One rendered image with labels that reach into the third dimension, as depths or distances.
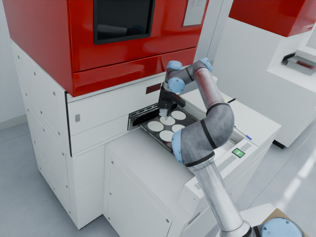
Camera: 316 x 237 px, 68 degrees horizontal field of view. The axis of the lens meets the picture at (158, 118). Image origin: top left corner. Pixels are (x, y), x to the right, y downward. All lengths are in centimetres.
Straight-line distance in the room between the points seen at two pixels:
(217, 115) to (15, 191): 187
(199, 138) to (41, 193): 169
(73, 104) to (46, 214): 120
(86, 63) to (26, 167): 164
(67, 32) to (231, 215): 86
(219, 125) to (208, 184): 21
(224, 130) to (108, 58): 57
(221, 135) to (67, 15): 66
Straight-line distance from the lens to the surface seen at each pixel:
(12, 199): 229
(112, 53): 105
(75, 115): 117
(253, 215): 132
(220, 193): 88
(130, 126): 144
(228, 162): 128
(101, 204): 186
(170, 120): 152
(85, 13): 94
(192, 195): 110
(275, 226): 93
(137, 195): 135
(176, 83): 111
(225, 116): 84
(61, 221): 209
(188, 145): 82
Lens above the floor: 179
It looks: 36 degrees down
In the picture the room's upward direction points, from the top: 11 degrees clockwise
